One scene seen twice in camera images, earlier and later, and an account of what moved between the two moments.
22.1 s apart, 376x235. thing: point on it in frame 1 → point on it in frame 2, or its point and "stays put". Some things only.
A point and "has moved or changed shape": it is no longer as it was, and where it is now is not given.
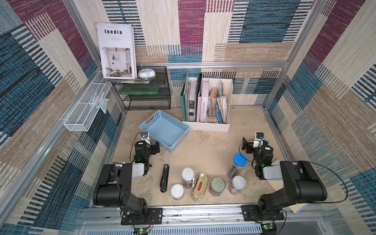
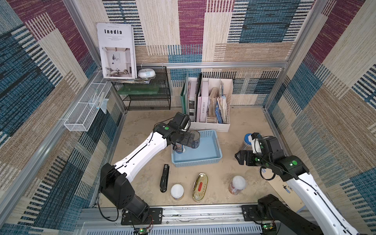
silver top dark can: [217, 186] → [195, 143]
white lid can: [188, 177] → [178, 148]
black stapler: [164, 178] stays put
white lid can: [177, 192] stays put
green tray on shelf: [138, 90] stays put
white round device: [146, 73] stays put
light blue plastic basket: [163, 128] has moved or changed shape
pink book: [202, 112] stays put
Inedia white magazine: [117, 48] stays put
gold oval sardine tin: [199, 187] stays put
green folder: [184, 98] stays put
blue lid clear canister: [240, 160] has moved or changed shape
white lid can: [238, 184] stays put
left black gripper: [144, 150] → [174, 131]
